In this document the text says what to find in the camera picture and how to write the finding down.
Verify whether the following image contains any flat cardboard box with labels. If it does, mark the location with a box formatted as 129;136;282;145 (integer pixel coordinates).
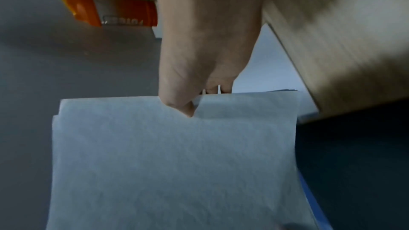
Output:
261;0;409;124

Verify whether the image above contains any blue plastic folder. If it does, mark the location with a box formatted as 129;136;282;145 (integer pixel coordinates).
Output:
297;170;333;230

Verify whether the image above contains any person's right hand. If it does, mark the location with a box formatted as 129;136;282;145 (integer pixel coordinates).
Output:
148;0;273;118

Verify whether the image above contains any orange drink bottle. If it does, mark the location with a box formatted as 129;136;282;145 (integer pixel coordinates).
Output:
56;0;159;28

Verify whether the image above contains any thin white paper batch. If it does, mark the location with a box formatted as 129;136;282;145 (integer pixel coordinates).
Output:
45;90;320;230

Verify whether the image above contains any green paper folder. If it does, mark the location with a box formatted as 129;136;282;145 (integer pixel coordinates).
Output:
295;98;409;230

